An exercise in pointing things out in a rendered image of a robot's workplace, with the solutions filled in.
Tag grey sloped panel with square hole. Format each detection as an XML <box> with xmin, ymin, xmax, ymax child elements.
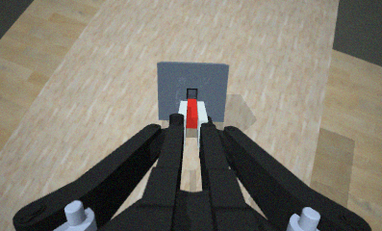
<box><xmin>157</xmin><ymin>62</ymin><xmax>229</xmax><ymax>122</ymax></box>

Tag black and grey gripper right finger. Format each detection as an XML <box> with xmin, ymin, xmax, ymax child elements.
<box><xmin>196</xmin><ymin>101</ymin><xmax>371</xmax><ymax>231</ymax></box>

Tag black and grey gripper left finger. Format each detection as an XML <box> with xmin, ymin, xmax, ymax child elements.
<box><xmin>13</xmin><ymin>101</ymin><xmax>188</xmax><ymax>231</ymax></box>

